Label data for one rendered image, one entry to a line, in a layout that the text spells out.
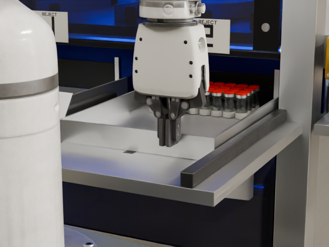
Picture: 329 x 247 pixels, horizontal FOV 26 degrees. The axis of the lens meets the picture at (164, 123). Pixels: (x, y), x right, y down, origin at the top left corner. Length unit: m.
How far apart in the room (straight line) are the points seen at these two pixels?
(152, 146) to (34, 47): 0.43
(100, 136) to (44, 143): 0.42
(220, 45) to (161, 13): 0.35
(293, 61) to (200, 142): 0.30
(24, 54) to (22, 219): 0.15
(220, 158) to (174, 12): 0.21
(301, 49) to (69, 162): 0.45
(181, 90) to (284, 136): 0.25
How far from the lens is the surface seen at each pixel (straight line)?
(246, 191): 1.28
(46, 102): 0.66
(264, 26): 1.24
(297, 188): 1.29
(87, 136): 1.09
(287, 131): 1.19
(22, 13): 0.66
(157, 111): 1.00
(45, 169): 0.67
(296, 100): 1.25
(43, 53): 0.65
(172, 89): 0.97
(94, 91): 1.36
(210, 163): 0.94
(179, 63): 0.95
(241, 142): 1.05
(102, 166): 0.99
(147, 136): 1.04
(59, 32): 1.44
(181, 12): 0.94
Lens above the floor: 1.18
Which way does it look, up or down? 14 degrees down
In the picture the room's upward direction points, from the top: straight up
